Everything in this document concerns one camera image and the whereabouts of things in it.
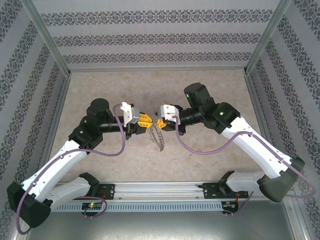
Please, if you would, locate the metal ring with wire loops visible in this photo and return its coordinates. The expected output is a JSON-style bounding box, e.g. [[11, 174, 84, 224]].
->
[[148, 121, 167, 154]]

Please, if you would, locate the circuit board with green light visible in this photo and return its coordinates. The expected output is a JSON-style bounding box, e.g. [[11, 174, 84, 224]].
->
[[81, 202, 104, 211]]

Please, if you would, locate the grey metal sheet panel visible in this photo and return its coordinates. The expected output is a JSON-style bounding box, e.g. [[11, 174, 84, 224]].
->
[[14, 197, 309, 240]]

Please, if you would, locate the small circuit board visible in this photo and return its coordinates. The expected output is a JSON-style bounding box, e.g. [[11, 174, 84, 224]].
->
[[222, 200, 240, 210]]

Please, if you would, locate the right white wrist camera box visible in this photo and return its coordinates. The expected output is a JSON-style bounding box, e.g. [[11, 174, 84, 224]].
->
[[159, 104, 180, 121]]

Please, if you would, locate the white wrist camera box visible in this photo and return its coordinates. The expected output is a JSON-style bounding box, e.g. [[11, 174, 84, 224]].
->
[[119, 101, 142, 127], [159, 104, 180, 121]]

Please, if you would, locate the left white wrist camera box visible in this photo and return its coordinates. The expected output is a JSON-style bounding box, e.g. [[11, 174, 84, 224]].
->
[[119, 101, 142, 127]]

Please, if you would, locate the aluminium side rail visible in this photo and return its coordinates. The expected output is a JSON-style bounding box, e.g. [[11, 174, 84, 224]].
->
[[243, 73, 280, 163], [37, 74, 73, 176]]

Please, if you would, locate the aluminium back rail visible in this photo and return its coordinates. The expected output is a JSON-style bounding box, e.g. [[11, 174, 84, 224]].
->
[[68, 66, 247, 74]]

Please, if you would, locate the aluminium mounting rail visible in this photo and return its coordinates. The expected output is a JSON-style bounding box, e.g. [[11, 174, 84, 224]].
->
[[51, 180, 262, 202]]

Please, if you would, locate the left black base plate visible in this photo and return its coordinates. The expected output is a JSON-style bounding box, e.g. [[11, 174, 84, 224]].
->
[[96, 183, 117, 201]]

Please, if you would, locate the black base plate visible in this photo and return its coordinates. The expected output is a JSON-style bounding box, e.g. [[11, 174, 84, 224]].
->
[[96, 183, 117, 201], [202, 181, 250, 200]]

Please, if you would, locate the white slotted cable duct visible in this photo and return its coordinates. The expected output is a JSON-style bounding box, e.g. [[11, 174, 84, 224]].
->
[[53, 201, 224, 213]]

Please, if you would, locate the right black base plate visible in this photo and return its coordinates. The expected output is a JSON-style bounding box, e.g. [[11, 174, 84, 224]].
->
[[202, 181, 250, 200]]

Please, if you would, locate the aluminium frame post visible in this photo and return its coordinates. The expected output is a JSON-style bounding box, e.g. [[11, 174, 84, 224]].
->
[[21, 0, 73, 77], [242, 0, 293, 75]]

